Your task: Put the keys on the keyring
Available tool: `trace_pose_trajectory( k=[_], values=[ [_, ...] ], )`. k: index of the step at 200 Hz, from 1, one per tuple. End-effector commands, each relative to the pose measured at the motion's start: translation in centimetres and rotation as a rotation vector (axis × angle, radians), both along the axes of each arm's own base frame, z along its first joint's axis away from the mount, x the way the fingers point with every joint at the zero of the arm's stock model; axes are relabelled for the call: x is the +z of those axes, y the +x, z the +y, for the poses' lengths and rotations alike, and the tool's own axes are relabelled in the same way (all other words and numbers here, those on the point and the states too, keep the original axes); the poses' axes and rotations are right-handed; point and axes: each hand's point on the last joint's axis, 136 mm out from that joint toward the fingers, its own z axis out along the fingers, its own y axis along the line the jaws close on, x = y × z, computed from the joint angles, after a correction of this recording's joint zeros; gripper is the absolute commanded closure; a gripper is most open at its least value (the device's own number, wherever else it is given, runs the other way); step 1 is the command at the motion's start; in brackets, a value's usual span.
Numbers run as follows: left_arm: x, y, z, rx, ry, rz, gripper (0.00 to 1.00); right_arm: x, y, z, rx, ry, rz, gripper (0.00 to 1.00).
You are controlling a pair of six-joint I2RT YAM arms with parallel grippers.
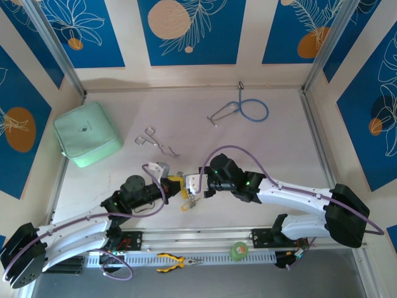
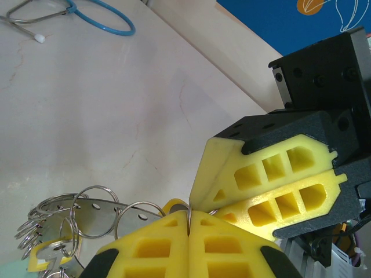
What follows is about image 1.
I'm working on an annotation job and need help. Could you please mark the metal key holder with rings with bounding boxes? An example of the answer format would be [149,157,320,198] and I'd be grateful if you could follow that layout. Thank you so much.
[185,192,200,209]

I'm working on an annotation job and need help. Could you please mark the metal scissor tongs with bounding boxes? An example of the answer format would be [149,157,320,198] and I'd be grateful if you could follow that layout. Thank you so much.
[134,126,181,158]

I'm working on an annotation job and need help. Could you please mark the blue stethoscope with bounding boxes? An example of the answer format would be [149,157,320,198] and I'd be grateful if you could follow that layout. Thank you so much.
[206,81,269,127]

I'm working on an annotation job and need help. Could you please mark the mint green medicine bag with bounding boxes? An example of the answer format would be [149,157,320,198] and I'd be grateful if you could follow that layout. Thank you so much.
[53,101,124,168]

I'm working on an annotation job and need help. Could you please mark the green tape roll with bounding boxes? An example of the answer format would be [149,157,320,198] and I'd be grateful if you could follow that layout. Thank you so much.
[229,241,248,261]

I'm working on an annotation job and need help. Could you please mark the blue poster large peach circle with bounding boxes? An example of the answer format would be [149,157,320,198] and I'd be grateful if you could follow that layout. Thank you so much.
[138,0,247,66]

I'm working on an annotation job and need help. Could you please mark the blue poster dark circle leaves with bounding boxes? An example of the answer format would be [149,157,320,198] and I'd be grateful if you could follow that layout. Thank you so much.
[336,21,397,192]

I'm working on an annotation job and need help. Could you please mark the blue poster orange circle fern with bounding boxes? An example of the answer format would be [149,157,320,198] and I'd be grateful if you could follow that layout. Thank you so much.
[262,0,345,65]

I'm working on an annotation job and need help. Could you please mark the blue poster white flower outline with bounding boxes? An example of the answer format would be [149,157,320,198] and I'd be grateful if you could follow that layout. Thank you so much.
[40,0,126,69]

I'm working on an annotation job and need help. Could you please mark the blue poster orange oval lily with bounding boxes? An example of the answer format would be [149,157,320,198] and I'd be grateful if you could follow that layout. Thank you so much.
[0,45,53,199]

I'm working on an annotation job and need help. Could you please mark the blue poster strip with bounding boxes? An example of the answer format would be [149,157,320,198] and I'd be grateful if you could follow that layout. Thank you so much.
[0,0,65,90]
[322,0,383,83]

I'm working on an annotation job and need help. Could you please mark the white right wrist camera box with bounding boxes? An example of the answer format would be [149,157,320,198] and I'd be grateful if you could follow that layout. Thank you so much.
[182,173,208,199]

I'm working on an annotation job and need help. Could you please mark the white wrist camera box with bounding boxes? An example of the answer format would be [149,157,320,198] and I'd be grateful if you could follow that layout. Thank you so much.
[145,161,172,184]
[182,173,208,199]

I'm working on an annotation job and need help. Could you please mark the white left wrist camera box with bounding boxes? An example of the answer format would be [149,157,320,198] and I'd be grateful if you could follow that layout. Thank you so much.
[145,161,172,184]

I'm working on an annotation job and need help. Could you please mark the yellow handled pliers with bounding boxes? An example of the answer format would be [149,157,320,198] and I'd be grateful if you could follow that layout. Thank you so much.
[156,253,204,273]

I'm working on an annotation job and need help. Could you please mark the slotted grey cable duct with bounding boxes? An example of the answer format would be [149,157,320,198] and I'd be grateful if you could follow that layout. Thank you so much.
[85,250,277,268]

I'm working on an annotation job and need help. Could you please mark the aluminium table side rail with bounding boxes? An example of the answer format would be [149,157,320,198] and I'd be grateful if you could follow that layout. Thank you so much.
[46,91,87,226]
[299,88,337,187]

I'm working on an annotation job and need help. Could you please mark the aluminium frame post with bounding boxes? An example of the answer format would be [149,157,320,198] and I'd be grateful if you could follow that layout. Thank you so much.
[302,0,357,94]
[23,0,86,97]

